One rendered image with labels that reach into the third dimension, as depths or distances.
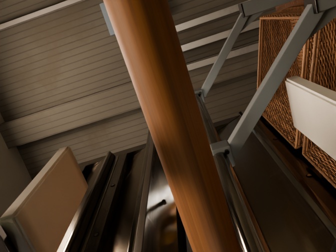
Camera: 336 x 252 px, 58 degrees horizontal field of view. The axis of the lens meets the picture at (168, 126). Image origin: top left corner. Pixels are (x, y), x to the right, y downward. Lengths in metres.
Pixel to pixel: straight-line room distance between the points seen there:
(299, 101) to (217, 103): 3.42
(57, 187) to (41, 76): 3.67
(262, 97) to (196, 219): 0.40
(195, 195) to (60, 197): 0.07
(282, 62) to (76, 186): 0.44
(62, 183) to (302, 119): 0.13
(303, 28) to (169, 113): 0.43
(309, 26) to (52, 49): 3.36
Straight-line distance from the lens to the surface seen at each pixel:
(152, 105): 0.15
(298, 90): 0.16
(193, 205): 0.18
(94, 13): 3.61
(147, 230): 0.86
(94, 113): 3.53
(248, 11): 1.02
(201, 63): 3.16
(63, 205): 0.17
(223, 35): 3.14
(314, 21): 0.57
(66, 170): 0.18
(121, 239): 1.13
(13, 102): 4.02
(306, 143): 1.19
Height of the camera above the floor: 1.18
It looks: 6 degrees up
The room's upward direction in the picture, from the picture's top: 107 degrees counter-clockwise
